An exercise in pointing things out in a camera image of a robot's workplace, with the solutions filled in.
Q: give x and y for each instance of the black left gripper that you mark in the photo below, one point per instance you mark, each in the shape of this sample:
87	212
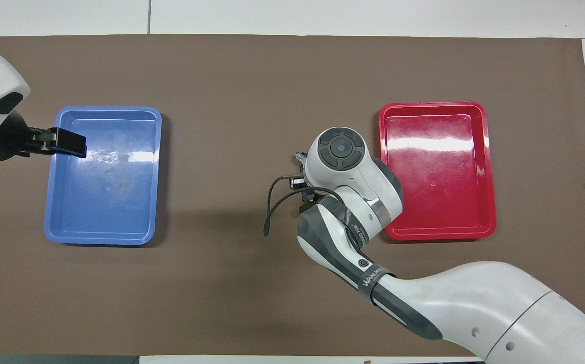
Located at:
4	144

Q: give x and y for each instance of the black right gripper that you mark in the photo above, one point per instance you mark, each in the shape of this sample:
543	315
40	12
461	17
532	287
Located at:
298	182

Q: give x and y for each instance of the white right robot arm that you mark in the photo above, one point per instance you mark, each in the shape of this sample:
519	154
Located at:
474	303

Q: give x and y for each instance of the blue plastic tray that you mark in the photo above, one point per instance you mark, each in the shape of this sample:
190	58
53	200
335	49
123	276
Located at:
110	202

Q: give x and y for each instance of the brown table mat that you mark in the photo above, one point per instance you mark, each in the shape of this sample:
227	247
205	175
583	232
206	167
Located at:
221	283

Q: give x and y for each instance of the red plastic tray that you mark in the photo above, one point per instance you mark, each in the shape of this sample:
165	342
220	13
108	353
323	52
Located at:
444	192

